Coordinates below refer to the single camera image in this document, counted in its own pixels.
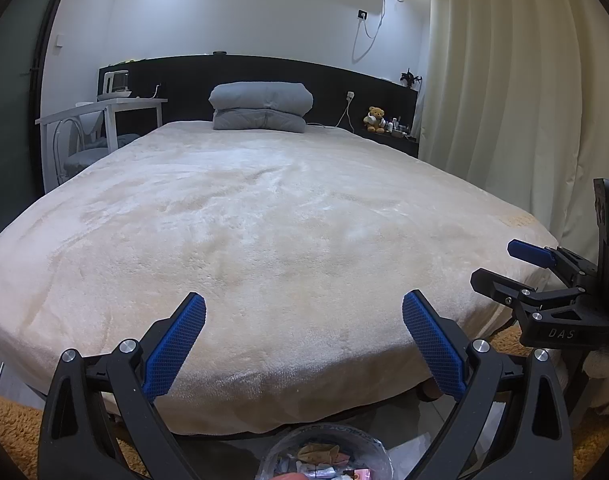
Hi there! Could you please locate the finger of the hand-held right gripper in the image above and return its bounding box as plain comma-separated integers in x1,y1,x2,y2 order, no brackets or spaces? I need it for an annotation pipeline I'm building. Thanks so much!
507,240,597,286
470,267,580,311

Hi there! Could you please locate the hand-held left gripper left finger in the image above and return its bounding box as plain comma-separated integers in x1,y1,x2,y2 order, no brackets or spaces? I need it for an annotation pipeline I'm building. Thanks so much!
37,291,206,480

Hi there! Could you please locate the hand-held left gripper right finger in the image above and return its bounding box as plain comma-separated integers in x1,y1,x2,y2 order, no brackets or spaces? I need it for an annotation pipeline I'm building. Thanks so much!
402,290,575,480

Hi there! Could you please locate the clear plastic bag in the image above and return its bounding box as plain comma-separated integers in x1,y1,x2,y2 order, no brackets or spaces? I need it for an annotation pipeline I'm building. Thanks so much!
257,425,396,480

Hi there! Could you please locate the beige plush bed blanket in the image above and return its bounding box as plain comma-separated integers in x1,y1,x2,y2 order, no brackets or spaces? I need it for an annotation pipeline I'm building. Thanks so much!
0,120,560,436

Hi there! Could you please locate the cream curtain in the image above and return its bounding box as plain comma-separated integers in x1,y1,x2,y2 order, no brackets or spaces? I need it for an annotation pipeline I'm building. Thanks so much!
417,0,609,263

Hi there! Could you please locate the group of small toiletry bottles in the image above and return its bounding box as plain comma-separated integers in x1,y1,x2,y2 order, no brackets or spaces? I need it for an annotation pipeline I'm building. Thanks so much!
384,117,415,141

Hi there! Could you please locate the person's right fluffy brown leg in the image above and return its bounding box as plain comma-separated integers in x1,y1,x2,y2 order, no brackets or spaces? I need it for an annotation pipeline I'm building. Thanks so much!
489,325,609,480

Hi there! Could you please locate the person's fluffy brown leg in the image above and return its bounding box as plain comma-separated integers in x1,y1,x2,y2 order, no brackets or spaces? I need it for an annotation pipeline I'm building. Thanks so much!
489,325,609,480
0,391,151,480

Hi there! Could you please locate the person's left fluffy brown leg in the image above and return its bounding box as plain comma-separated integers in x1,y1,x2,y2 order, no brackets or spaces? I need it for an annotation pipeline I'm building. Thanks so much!
0,391,151,480

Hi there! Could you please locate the brown teddy bear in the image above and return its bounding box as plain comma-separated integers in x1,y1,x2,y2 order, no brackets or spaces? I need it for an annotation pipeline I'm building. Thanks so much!
363,106,388,135

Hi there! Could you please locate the clear chair with grey cushion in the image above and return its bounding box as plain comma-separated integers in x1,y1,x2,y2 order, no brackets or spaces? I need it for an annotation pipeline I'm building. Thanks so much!
54,110,108,187

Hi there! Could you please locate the grey chair cushion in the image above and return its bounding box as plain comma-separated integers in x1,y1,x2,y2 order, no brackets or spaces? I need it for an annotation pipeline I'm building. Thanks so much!
92,132,140,149

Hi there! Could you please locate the white table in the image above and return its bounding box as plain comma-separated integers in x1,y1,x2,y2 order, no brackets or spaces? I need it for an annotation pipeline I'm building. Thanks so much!
35,98,169,194

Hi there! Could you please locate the folded grey duvet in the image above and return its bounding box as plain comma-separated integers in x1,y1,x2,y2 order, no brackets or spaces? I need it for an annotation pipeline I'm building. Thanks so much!
208,81,314,135

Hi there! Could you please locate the black headboard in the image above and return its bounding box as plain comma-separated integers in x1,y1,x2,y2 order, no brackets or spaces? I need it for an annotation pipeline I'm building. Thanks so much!
98,55,419,159

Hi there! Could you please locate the white electric kettle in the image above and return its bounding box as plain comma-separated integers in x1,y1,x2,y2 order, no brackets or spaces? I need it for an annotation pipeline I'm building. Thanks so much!
103,70,132,99

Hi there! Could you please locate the dark sliding door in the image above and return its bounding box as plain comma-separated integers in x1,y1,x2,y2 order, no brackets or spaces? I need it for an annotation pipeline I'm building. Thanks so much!
0,0,80,243

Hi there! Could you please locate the white power strip cable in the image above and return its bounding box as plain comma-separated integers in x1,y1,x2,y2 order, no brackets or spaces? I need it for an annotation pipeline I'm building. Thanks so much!
307,100,351,130

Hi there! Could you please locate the white air conditioner cable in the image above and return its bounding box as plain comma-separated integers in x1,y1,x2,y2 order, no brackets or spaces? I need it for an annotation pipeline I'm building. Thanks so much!
351,0,388,64

